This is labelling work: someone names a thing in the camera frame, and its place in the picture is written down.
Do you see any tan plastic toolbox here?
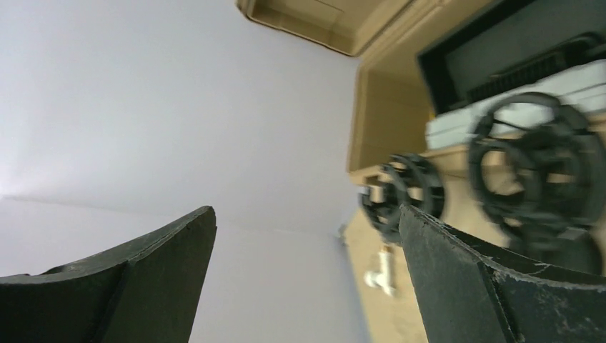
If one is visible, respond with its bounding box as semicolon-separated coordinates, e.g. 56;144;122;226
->
235;0;606;343

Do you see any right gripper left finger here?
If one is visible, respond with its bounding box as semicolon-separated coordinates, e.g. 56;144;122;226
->
1;206;217;342

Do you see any grey case in toolbox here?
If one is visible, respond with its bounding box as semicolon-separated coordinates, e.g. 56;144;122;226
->
425;59;605;150

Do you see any white plastic pipe fitting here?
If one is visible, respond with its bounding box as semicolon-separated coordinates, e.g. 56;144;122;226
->
364;245;397;297

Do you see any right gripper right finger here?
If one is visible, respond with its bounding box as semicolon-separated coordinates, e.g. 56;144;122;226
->
399;205;605;342

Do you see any black toolbox tray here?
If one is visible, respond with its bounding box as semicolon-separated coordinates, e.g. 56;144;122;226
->
417;0;605;114

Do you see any black tripod shock-mount stand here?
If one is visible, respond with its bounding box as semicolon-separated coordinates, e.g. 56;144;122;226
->
468;91;605;275

